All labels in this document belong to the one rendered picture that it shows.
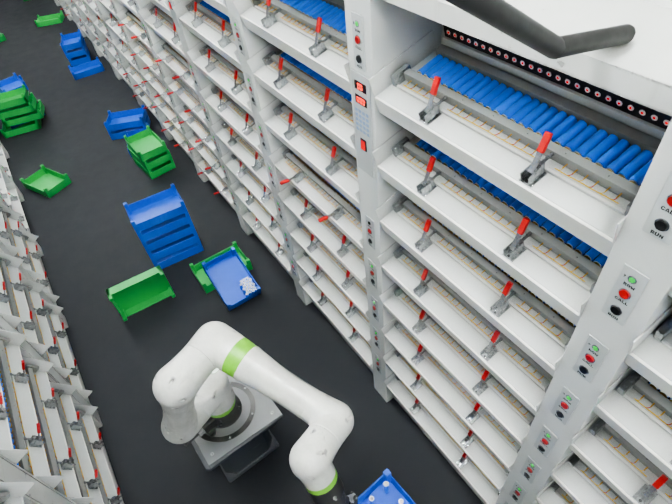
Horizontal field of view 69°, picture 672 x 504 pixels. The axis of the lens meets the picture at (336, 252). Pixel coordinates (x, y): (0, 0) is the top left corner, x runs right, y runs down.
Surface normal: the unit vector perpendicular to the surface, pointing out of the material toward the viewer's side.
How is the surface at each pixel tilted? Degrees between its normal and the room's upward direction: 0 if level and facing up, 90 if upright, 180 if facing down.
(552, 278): 15
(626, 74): 90
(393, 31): 90
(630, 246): 90
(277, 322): 0
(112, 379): 0
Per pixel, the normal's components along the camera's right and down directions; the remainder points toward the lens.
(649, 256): -0.82, 0.47
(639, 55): -0.10, -0.68
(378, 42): 0.56, 0.56
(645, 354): -0.31, -0.54
